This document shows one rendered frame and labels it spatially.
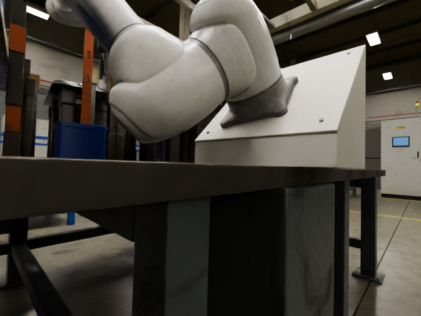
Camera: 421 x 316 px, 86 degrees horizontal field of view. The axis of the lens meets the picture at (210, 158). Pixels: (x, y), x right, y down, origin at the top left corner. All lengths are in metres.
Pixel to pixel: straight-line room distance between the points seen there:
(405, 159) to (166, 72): 7.13
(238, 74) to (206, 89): 0.08
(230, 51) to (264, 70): 0.09
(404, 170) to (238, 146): 6.94
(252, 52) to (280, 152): 0.22
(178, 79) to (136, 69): 0.08
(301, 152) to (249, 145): 0.12
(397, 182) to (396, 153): 0.73
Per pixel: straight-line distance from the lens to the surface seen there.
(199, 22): 0.54
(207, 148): 0.61
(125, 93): 0.45
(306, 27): 12.19
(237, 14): 0.52
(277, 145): 0.49
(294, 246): 0.48
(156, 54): 0.47
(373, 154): 8.27
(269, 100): 0.57
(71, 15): 1.29
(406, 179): 7.38
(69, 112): 1.08
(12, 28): 1.01
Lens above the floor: 0.70
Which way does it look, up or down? 2 degrees up
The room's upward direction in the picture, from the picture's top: 2 degrees clockwise
